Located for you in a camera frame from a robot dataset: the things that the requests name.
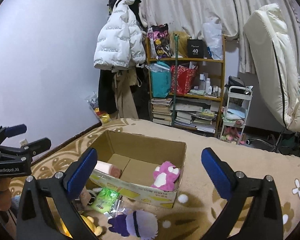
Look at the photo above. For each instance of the purple haired plush doll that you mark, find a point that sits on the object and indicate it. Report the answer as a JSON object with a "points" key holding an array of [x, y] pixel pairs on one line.
{"points": [[138, 223]]}

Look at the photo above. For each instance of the beige trench coat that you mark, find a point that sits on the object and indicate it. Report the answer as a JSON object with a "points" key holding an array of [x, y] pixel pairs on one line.
{"points": [[124, 102]]}

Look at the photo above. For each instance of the cream upright mattress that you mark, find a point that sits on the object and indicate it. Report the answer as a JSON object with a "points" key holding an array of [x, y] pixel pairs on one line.
{"points": [[275, 64]]}

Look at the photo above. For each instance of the cardboard box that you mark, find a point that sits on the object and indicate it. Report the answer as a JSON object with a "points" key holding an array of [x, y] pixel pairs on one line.
{"points": [[137, 156]]}

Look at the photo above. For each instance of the pink bear plush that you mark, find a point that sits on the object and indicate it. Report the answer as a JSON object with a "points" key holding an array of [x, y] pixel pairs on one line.
{"points": [[165, 176]]}

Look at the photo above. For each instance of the black box with 40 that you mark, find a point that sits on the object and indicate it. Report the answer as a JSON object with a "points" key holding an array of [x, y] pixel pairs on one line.
{"points": [[195, 48]]}

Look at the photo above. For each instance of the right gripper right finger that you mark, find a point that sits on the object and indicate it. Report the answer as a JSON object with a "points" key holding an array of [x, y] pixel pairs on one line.
{"points": [[264, 218]]}

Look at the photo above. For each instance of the bear keychain card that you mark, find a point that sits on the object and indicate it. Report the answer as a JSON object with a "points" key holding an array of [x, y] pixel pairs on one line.
{"points": [[88, 196]]}

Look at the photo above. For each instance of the white wall socket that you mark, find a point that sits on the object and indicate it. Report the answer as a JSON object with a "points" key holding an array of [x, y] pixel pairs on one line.
{"points": [[24, 142]]}

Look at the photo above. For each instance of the yellow bear plush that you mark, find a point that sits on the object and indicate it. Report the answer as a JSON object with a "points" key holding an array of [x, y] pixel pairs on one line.
{"points": [[97, 230]]}

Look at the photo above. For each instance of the green pole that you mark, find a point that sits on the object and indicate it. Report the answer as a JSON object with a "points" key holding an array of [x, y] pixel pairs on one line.
{"points": [[176, 39]]}

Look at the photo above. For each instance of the red gift bag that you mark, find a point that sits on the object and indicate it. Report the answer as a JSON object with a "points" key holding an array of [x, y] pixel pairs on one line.
{"points": [[185, 78]]}

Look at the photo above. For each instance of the stack of books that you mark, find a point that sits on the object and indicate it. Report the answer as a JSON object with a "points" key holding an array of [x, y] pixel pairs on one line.
{"points": [[161, 111]]}

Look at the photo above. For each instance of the wooden bookshelf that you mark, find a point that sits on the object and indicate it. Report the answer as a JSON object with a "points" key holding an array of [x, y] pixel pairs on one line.
{"points": [[199, 111]]}

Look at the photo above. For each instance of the pink swirl roll plush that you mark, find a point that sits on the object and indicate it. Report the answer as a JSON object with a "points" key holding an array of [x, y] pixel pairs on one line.
{"points": [[108, 169]]}

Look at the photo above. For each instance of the beige patterned blanket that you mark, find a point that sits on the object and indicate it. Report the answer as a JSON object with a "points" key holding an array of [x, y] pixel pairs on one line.
{"points": [[198, 203]]}

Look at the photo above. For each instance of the clear plastic bag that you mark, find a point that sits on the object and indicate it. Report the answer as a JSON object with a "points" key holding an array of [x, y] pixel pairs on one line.
{"points": [[212, 33]]}

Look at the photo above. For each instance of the plastic bag of toys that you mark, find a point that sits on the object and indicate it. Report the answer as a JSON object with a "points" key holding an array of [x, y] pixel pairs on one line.
{"points": [[102, 116]]}

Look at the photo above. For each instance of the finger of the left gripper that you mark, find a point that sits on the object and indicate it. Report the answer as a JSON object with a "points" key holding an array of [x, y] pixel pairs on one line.
{"points": [[28, 151], [8, 132]]}

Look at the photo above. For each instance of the green tissue pack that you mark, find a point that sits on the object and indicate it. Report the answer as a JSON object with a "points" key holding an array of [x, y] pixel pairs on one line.
{"points": [[105, 200]]}

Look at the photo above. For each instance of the teal bag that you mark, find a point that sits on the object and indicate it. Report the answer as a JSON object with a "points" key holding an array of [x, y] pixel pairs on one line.
{"points": [[160, 79]]}

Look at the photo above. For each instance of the left hand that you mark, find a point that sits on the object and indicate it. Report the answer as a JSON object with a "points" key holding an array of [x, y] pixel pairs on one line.
{"points": [[5, 194]]}

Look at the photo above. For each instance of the black patterned bag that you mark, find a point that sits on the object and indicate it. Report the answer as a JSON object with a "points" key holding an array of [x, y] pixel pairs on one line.
{"points": [[159, 41]]}

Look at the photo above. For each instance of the white utility cart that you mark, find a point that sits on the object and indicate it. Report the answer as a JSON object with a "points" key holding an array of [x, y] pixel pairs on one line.
{"points": [[235, 114]]}

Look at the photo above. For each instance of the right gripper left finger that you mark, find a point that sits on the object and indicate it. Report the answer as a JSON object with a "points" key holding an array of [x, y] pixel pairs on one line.
{"points": [[35, 219]]}

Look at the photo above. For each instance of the white puffer jacket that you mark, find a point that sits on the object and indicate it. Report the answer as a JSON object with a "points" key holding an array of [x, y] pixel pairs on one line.
{"points": [[119, 43]]}

